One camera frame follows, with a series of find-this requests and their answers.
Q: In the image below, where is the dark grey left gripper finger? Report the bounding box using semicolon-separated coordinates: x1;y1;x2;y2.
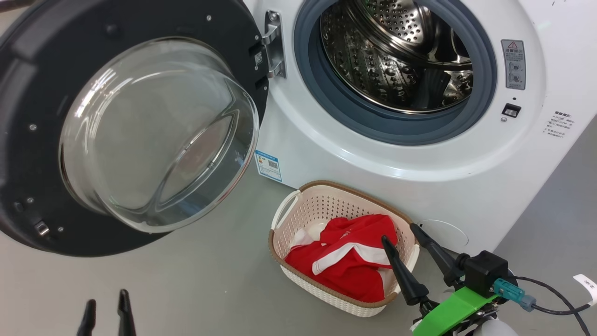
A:
117;289;137;336
77;299;97;336

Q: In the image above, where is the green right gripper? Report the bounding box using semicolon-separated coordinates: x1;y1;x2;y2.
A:
381;223;503;336

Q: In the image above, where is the red and white garment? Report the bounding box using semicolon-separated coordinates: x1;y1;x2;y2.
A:
285;214;400;303

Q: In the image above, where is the dark round glass washer door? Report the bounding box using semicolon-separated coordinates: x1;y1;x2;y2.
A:
0;0;271;258

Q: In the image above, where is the cream perforated laundry basket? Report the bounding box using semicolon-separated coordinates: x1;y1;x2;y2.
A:
268;180;421;318

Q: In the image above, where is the white washing machine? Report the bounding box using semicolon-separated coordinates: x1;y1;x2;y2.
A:
243;0;597;258

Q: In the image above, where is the grey rubber door gasket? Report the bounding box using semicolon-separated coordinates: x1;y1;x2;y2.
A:
294;0;498;147

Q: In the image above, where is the metal door hinge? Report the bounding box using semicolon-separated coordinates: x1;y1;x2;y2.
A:
262;10;288;79

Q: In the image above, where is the round white filter cover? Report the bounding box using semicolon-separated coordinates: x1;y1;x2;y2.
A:
417;219;470;251

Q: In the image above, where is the blue energy label sticker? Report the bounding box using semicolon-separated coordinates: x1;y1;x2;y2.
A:
255;150;284;183

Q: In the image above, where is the black text notice sticker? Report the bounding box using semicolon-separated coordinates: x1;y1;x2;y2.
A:
543;111;576;140

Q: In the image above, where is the steel perforated washer drum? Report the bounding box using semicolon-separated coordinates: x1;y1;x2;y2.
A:
320;0;474;114

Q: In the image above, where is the grey warning sticker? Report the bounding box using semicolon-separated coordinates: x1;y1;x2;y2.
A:
501;39;527;91

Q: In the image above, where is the teal cable connector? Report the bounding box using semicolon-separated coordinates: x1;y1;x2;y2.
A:
493;279;537;313

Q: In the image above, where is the thin black cable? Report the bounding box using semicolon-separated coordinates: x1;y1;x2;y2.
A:
513;275;594;336

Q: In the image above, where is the white cable tag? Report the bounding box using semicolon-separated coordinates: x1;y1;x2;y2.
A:
573;274;597;303

